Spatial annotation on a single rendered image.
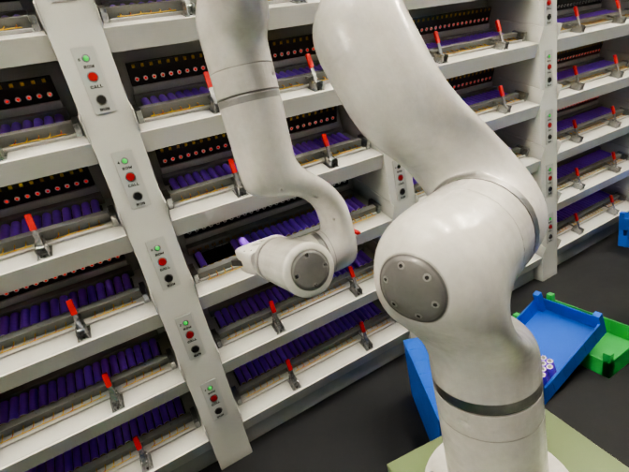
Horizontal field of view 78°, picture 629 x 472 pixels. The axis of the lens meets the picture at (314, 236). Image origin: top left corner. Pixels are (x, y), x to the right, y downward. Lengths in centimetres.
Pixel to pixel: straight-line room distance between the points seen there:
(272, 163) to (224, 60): 14
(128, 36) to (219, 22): 41
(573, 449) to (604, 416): 61
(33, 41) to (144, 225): 39
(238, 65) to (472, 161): 31
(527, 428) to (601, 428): 78
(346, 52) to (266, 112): 18
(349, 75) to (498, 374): 33
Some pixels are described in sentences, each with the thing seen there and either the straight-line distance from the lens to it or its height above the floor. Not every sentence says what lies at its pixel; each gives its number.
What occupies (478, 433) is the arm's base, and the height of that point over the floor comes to 53.
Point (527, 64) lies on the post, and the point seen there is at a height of 86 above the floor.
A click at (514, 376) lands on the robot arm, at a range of 46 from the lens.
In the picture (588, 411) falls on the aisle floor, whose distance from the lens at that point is 132.
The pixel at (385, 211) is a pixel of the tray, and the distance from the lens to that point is 122.
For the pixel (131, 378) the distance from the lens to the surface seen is 115.
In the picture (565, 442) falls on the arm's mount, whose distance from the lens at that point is 73.
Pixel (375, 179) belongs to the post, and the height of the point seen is 63.
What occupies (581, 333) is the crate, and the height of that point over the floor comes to 8.
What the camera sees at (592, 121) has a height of 56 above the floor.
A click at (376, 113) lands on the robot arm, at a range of 40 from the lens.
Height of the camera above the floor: 91
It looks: 19 degrees down
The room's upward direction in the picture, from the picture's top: 13 degrees counter-clockwise
